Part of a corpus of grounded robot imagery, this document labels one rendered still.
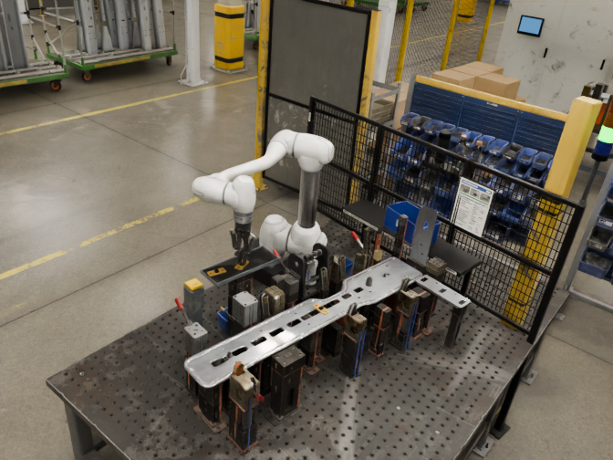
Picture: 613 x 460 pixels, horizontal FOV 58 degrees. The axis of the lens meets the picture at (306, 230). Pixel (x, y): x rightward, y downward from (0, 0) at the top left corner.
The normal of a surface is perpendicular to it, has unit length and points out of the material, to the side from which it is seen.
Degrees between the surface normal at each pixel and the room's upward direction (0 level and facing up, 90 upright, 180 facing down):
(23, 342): 0
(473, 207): 90
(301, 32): 89
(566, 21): 90
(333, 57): 90
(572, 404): 0
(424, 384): 0
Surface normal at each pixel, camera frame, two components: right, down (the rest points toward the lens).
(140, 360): 0.08, -0.86
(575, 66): -0.62, 0.35
